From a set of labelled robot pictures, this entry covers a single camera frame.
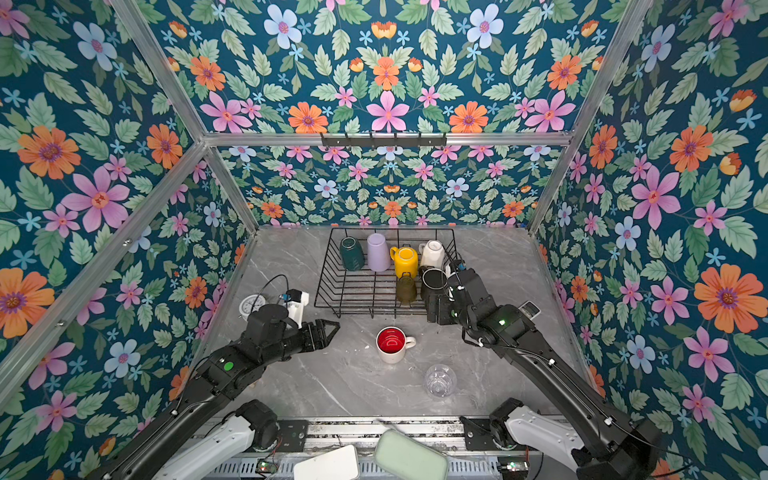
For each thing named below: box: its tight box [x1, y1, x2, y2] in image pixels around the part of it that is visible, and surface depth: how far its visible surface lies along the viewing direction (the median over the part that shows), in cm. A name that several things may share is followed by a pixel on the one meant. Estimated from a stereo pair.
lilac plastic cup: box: [367, 233, 391, 273], surface depth 100 cm
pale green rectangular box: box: [373, 429, 449, 480], surface depth 69 cm
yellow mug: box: [390, 246, 419, 279], surface depth 98 cm
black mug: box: [418, 265, 448, 297], surface depth 92 cm
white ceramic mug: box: [418, 240, 445, 269], surface depth 100 cm
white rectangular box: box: [293, 444, 359, 480], surface depth 67 cm
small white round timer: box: [239, 294, 266, 322], surface depth 95 cm
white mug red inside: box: [375, 326, 417, 364], surface depth 86 cm
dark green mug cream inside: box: [340, 236, 365, 271], surface depth 101 cm
